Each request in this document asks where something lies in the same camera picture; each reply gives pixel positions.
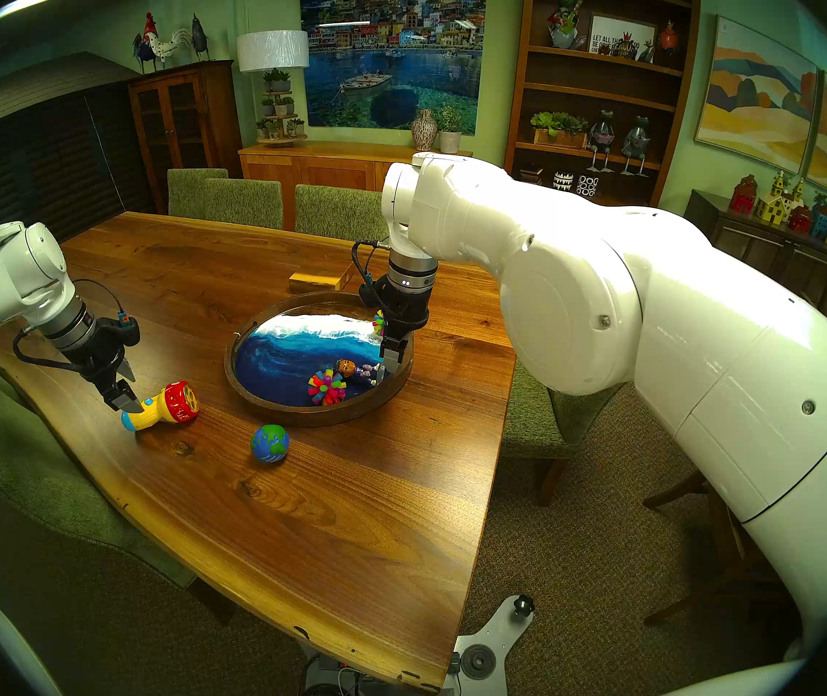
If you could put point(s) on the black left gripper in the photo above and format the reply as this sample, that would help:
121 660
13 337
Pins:
105 350

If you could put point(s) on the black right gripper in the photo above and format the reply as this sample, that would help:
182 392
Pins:
406 310

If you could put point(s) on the red yellow toy flashlight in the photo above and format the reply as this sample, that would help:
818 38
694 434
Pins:
178 403

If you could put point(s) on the purple suit toy figure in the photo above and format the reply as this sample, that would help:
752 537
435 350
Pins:
346 369

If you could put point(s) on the blue green globe ball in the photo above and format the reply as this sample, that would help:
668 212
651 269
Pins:
270 444

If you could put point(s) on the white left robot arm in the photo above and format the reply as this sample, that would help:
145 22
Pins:
0 274

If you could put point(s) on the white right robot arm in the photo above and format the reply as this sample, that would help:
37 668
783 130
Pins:
638 325

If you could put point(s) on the round wooden blue resin tray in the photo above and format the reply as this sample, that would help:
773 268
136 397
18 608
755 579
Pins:
283 361

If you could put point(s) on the multicolour spiky ball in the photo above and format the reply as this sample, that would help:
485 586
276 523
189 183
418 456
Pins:
379 323
327 388

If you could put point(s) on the small wooden block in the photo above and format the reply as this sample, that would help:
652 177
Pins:
315 282

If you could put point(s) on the green upholstered chair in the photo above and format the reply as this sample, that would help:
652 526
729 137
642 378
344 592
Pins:
29 455
337 212
192 191
246 203
536 426

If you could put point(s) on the wooden sideboard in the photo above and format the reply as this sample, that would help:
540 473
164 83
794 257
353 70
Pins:
326 169

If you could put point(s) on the plant in white pot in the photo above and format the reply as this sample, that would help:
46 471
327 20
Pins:
450 140

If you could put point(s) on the small stack of books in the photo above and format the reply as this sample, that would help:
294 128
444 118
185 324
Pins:
531 174

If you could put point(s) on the patterned ceramic vase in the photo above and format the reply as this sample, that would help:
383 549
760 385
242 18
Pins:
424 131

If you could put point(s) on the black white striped cup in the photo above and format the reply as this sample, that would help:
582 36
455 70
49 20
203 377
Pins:
563 182

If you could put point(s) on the dark window shutters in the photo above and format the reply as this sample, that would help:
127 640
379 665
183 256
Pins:
36 165

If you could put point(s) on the black white circle cup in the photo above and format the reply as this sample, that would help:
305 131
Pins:
587 185

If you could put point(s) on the glass door wooden cabinet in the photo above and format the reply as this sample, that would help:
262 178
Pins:
181 129

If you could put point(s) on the tiered plant stand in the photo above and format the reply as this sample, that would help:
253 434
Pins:
280 114

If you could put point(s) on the succulent planter box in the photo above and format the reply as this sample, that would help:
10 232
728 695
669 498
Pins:
560 133

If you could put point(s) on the standing frog figurine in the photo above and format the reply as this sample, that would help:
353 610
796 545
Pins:
601 136
635 143

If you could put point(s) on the harbour town painting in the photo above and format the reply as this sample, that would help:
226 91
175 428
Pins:
395 56

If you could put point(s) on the white lamp shade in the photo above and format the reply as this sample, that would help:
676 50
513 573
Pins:
273 51

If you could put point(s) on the dark blue bird figurine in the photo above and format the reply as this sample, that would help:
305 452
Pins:
141 55

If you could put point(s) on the tall wooden bookshelf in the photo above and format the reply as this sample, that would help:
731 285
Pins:
602 82

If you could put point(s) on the white rooster figurine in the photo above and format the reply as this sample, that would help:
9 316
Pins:
163 46

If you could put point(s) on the black bird figurine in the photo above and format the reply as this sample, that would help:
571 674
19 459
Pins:
200 38

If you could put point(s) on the colourful frog figure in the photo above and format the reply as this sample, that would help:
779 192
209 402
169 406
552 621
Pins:
565 24

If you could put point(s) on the dark wooden console table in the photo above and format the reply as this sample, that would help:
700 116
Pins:
761 256

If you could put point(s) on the framed text sign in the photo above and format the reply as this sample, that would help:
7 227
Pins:
620 29

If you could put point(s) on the ceiling light panel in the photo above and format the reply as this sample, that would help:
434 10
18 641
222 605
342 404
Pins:
29 4

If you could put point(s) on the yellow church house figurine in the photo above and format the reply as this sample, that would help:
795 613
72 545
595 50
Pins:
776 207

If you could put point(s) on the red round ornament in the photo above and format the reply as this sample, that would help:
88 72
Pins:
668 38

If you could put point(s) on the small red house figurine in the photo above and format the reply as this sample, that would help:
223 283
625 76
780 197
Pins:
801 221

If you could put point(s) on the large landscape painting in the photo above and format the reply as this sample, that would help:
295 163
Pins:
754 96

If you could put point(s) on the blue house figurine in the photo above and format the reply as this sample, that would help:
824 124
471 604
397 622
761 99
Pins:
824 220

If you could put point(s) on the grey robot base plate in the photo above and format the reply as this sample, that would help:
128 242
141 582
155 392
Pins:
486 651

